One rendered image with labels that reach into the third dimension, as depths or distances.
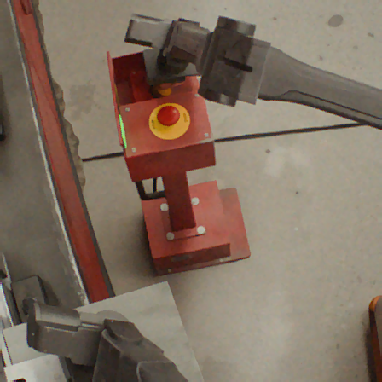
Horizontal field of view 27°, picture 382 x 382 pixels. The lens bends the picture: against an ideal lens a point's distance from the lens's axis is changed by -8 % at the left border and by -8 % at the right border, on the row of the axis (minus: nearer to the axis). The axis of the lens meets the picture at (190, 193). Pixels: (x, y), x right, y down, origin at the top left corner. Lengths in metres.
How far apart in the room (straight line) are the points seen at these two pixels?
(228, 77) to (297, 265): 1.34
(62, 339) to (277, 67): 0.39
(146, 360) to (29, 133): 0.66
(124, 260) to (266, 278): 0.38
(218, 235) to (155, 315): 0.97
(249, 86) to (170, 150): 0.60
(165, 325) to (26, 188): 0.38
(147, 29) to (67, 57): 1.15
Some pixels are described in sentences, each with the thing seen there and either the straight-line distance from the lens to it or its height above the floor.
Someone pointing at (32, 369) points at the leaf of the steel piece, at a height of 1.00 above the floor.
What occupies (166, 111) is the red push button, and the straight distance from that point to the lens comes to 1.47.
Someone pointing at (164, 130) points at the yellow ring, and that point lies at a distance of 1.49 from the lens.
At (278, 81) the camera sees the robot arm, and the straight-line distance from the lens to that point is 0.90.
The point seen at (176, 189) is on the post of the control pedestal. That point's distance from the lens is 1.86.
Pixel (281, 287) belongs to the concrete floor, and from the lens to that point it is 2.19.
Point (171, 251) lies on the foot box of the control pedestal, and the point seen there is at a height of 0.12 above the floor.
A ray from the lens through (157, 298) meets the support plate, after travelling 1.16.
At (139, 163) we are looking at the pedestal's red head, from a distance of 1.51.
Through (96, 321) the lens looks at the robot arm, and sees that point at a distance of 0.96.
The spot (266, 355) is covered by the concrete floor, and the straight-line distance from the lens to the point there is 2.15.
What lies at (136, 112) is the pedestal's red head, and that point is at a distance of 1.51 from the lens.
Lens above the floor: 2.13
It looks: 69 degrees down
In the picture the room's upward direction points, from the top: 9 degrees counter-clockwise
